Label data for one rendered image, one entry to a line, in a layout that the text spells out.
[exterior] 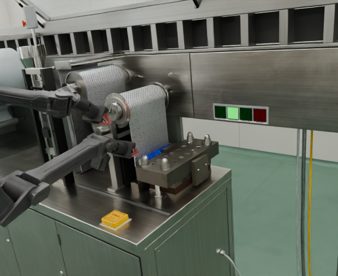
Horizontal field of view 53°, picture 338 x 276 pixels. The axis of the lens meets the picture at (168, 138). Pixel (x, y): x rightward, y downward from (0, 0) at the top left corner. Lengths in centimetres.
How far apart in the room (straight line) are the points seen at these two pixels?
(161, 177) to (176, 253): 29
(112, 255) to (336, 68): 103
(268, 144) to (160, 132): 269
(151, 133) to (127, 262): 55
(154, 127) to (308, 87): 65
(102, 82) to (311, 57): 88
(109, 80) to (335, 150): 282
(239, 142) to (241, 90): 285
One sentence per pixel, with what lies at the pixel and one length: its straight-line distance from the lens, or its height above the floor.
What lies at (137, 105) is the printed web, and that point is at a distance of 140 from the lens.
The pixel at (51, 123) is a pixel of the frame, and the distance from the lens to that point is 156.
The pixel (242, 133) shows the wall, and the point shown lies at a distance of 420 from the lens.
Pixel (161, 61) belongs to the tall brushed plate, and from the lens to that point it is 162.
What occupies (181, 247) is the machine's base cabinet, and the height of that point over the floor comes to 74.
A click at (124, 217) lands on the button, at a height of 92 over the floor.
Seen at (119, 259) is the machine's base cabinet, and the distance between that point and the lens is 132.
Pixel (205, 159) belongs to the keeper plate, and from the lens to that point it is 146.
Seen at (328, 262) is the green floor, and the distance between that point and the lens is 258.
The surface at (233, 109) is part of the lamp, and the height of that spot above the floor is 120.
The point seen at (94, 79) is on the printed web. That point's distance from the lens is 156.
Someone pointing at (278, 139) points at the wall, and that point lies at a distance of 404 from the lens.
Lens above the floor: 155
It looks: 18 degrees down
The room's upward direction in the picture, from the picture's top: 6 degrees counter-clockwise
